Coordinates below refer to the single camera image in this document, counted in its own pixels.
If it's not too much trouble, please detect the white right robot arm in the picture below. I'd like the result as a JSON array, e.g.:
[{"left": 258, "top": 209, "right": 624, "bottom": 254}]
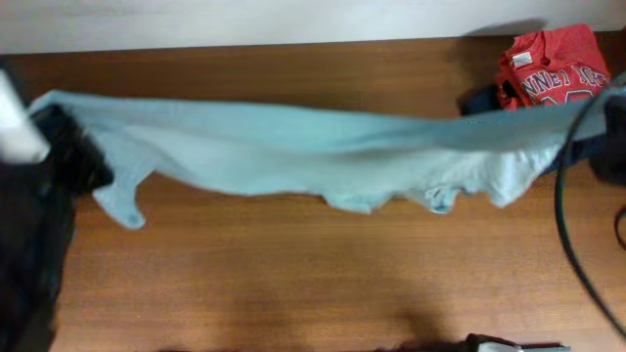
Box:
[{"left": 590, "top": 94, "right": 625, "bottom": 187}]

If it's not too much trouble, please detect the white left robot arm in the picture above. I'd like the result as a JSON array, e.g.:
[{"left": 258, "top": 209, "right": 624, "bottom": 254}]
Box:
[{"left": 1, "top": 70, "right": 113, "bottom": 352}]

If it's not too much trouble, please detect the navy blue folded garment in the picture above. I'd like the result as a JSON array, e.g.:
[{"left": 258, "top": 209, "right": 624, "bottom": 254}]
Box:
[{"left": 459, "top": 84, "right": 606, "bottom": 167}]

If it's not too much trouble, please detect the light blue t-shirt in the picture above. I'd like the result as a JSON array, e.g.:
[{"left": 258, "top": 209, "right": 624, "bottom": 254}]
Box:
[{"left": 26, "top": 86, "right": 626, "bottom": 231}]

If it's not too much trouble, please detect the red printed t-shirt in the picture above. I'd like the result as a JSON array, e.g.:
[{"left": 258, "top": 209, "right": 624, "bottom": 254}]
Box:
[{"left": 496, "top": 24, "right": 610, "bottom": 110}]

